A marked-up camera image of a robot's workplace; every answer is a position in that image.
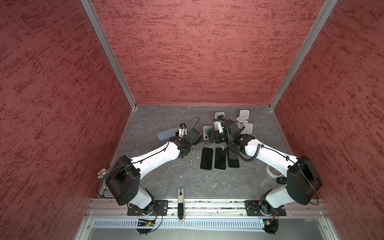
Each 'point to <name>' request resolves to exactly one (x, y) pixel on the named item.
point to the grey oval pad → (166, 134)
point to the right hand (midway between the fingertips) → (214, 135)
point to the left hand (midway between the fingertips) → (182, 144)
